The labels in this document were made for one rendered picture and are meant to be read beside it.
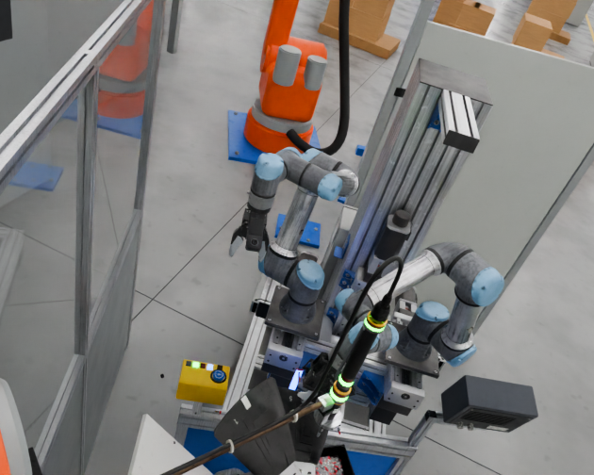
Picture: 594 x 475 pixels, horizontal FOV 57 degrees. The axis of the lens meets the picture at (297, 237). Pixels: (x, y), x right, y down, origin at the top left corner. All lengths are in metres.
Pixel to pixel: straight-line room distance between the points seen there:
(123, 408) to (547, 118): 2.65
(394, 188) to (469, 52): 1.05
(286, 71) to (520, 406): 3.56
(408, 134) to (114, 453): 2.03
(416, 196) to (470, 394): 0.71
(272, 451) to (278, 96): 3.92
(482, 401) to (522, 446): 1.80
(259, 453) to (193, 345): 1.95
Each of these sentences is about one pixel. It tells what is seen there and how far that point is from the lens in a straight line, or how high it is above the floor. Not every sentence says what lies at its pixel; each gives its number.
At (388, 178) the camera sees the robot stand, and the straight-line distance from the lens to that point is 2.00.
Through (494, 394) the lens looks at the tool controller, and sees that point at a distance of 2.04.
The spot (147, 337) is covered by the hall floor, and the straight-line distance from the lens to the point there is 3.37.
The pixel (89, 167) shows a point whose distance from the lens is 1.49.
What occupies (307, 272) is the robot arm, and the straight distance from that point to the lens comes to 2.06.
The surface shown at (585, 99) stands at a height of 1.85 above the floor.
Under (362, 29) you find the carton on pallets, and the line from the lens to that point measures 9.17.
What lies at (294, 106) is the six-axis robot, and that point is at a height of 0.54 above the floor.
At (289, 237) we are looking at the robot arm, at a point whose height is 1.35.
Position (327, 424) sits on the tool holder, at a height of 1.46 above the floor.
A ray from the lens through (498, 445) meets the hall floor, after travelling 3.68.
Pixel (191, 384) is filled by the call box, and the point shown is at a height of 1.07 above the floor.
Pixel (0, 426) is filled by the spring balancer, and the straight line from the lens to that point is 0.75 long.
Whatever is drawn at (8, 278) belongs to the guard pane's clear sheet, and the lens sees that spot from 1.14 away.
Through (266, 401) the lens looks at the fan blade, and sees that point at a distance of 1.47.
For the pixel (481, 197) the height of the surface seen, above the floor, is 1.18.
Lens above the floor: 2.58
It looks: 37 degrees down
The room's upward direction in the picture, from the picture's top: 18 degrees clockwise
